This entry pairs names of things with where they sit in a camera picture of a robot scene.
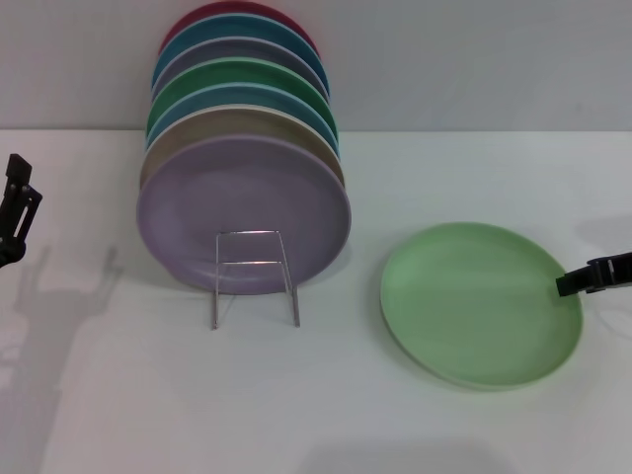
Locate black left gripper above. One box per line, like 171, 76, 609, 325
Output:
0, 153, 43, 271

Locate light green plate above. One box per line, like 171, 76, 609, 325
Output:
378, 220, 585, 394

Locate beige plate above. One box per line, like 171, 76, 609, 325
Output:
139, 105, 346, 192

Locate light blue plate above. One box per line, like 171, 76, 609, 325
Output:
144, 82, 342, 149

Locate lavender plate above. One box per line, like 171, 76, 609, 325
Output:
136, 132, 353, 296

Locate dark green plate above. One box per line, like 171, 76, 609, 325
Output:
145, 57, 340, 139

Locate grey purple plate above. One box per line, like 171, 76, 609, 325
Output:
150, 37, 331, 100

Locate maroon red plate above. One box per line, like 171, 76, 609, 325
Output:
158, 0, 322, 55

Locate teal blue plate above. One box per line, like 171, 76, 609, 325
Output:
150, 13, 331, 95

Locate metal wire plate rack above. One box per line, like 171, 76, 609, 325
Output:
210, 228, 301, 331

